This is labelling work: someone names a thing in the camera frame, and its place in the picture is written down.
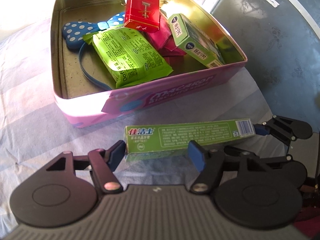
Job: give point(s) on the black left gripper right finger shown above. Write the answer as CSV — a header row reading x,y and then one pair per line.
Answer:
x,y
208,164

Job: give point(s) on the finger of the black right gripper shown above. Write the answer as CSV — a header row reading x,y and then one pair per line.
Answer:
x,y
261,129

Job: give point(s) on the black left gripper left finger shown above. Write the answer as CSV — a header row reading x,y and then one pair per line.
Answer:
x,y
103,164

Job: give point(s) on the green toothpaste box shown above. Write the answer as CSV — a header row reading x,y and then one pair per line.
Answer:
x,y
144,142

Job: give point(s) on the green wet wipes pack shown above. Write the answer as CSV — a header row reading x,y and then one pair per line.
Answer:
x,y
128,56

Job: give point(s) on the green medicine box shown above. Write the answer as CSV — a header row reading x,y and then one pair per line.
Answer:
x,y
189,38

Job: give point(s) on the magenta pink pouch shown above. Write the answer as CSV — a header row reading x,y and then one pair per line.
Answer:
x,y
162,40

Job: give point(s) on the blue polka dot bow headband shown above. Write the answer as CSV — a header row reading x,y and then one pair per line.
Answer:
x,y
78,33

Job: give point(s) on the red cigarette pack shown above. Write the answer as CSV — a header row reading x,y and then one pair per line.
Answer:
x,y
142,15

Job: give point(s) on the pink macaron biscuit tin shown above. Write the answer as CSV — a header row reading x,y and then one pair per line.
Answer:
x,y
85,91

